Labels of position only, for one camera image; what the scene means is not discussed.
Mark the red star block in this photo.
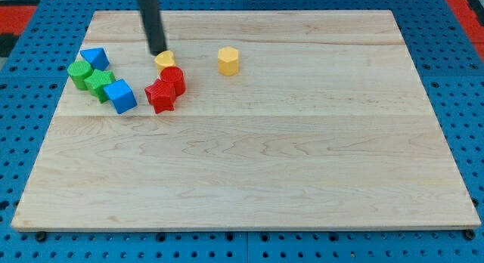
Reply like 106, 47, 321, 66
144, 79, 176, 113

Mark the red cylinder block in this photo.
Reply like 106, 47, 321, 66
160, 66, 186, 96

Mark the green cylinder block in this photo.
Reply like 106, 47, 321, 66
67, 60, 94, 91

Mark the green star block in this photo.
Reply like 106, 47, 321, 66
84, 69, 115, 103

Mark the blue triangle block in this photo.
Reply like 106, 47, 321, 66
80, 48, 110, 71

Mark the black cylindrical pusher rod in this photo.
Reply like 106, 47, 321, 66
137, 0, 167, 56

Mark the yellow heart block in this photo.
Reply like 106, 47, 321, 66
154, 50, 176, 74

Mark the yellow hexagon block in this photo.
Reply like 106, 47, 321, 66
218, 46, 240, 76

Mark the blue cube block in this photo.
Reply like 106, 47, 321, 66
104, 79, 138, 114

